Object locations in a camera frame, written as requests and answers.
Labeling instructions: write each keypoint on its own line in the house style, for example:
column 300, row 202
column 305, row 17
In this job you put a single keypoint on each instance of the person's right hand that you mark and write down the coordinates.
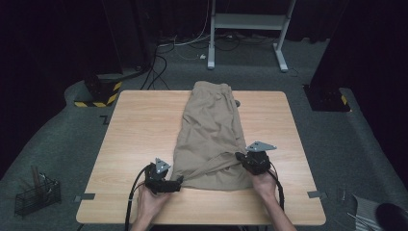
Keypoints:
column 264, row 186

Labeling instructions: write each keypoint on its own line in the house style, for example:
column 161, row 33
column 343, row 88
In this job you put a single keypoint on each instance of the person's left hand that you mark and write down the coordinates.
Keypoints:
column 150, row 205

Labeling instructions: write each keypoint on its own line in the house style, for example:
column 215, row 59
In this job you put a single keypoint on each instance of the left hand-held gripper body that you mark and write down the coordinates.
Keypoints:
column 155, row 179

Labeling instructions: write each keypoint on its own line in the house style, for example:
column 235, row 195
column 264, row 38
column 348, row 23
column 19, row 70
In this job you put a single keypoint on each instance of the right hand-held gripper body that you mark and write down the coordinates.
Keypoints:
column 258, row 160

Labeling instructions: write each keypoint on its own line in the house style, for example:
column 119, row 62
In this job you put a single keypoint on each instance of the black round object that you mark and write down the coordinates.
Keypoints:
column 393, row 218

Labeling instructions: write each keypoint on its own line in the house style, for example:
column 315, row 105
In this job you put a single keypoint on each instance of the white metal stand frame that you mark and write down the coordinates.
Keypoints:
column 247, row 21

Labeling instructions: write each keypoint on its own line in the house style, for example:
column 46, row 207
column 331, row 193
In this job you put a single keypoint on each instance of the dark curtain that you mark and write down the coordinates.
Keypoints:
column 48, row 48
column 369, row 48

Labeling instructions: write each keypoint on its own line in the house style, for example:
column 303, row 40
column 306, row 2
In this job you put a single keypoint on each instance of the black yellow striped stand base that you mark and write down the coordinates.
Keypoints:
column 102, row 93

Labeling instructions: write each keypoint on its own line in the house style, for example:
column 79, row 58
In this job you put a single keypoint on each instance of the beige shorts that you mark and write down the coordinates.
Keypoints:
column 208, row 128

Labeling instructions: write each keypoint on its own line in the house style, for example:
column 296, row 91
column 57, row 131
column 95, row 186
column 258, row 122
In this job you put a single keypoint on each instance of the grey tape piece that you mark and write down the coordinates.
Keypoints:
column 316, row 194
column 85, row 197

